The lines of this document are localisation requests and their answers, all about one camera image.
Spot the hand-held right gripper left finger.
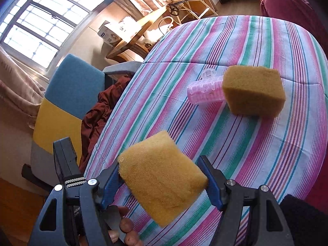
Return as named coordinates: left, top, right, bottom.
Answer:
left=28, top=163, right=123, bottom=246

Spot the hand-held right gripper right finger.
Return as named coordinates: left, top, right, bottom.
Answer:
left=197, top=155, right=295, bottom=246

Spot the brown sponge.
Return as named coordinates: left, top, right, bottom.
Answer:
left=222, top=65, right=286, bottom=118
left=117, top=130, right=208, bottom=227

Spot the person's left hand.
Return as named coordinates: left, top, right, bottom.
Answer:
left=108, top=206, right=144, bottom=246

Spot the striped tablecloth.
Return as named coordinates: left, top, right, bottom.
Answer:
left=84, top=15, right=328, bottom=246

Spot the maroon cloth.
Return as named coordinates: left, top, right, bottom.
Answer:
left=79, top=75, right=132, bottom=167

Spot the grey yellow blue armchair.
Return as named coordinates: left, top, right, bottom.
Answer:
left=22, top=54, right=142, bottom=185

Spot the pink hair clip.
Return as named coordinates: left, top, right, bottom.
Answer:
left=187, top=68, right=227, bottom=105

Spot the person's dark clothing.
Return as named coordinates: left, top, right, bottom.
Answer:
left=279, top=194, right=321, bottom=246

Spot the white cardboard box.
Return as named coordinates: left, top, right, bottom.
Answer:
left=98, top=20, right=123, bottom=47

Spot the wooden side table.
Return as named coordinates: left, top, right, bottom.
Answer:
left=105, top=5, right=180, bottom=62

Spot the window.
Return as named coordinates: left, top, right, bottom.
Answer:
left=0, top=0, right=108, bottom=69

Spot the maroon bed cover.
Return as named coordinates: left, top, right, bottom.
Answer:
left=252, top=0, right=315, bottom=28

